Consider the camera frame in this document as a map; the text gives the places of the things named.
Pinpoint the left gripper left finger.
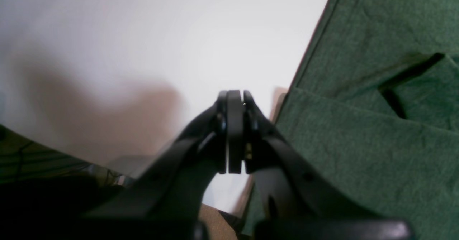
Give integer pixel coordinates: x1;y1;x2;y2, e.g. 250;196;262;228
82;91;228;240

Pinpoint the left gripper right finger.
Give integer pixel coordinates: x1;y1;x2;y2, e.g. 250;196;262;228
227;90;415;240

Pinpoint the dark green t-shirt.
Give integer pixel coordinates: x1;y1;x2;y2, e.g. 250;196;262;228
276;0;459;240

